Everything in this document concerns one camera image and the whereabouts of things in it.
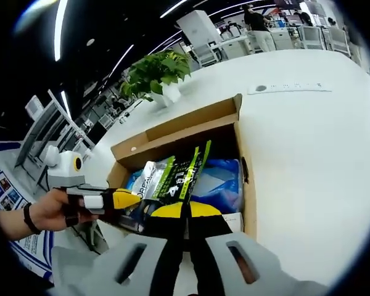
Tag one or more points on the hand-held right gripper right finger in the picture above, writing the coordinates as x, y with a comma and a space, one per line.
209, 225

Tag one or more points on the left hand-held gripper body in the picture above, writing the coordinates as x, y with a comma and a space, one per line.
64, 169

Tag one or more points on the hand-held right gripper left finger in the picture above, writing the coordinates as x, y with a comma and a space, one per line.
166, 228

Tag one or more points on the small white carton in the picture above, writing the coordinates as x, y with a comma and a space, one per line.
234, 222

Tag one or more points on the blue white soft packet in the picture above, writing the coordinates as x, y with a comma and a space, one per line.
222, 185

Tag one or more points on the black green soft packet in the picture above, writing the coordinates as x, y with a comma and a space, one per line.
185, 172

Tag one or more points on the brown cardboard shoe box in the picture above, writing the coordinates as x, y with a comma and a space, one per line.
188, 123

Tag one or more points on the person's left hand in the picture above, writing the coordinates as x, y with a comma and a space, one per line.
49, 212

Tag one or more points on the silver white pouch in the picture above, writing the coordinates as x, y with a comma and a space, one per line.
148, 179

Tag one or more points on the white metal rack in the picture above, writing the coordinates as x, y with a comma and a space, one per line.
49, 123

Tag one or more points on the grey mesh office chair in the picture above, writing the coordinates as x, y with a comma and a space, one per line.
92, 237

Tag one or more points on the black wristband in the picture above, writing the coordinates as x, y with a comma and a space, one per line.
31, 219

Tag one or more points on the blue white display board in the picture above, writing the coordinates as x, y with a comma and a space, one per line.
3, 188

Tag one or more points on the green potted plant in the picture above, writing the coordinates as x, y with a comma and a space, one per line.
160, 71

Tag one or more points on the long ceiling light strip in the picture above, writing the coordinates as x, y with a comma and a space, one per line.
61, 27

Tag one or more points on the white table socket panel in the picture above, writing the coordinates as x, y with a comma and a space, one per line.
290, 87

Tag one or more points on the white office chair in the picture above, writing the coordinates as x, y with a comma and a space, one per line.
206, 54
311, 37
339, 40

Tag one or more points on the white square pillar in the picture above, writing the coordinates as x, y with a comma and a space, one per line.
197, 29

